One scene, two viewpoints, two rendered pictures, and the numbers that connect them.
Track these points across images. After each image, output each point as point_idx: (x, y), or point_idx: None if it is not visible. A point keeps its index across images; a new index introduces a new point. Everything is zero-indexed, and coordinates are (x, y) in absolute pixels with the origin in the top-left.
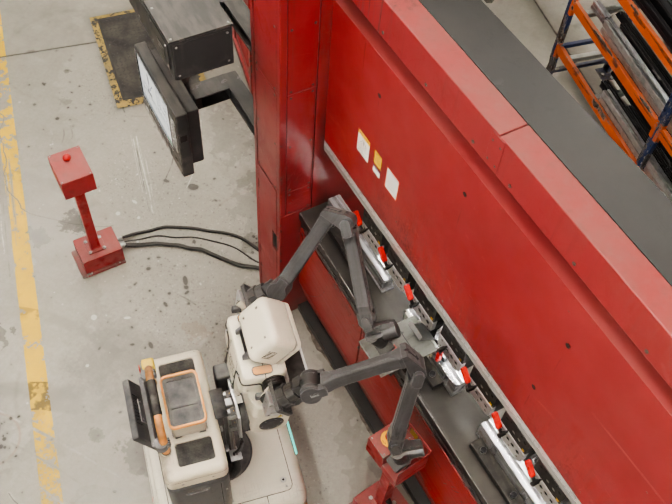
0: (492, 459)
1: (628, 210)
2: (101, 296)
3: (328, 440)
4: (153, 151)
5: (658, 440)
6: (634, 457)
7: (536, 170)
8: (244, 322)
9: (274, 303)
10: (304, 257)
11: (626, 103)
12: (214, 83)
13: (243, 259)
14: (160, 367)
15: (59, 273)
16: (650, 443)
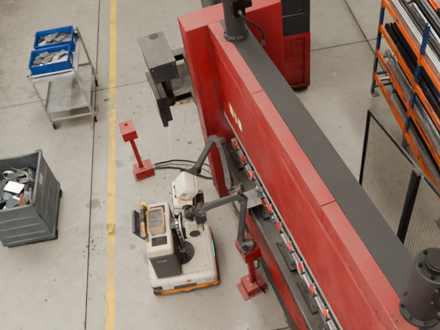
0: (285, 249)
1: (293, 120)
2: (142, 189)
3: (234, 255)
4: (173, 127)
5: (305, 212)
6: (304, 224)
7: (260, 106)
8: (175, 182)
9: (188, 174)
10: (203, 156)
11: None
12: (184, 90)
13: (207, 175)
14: (150, 207)
15: (126, 179)
16: (304, 215)
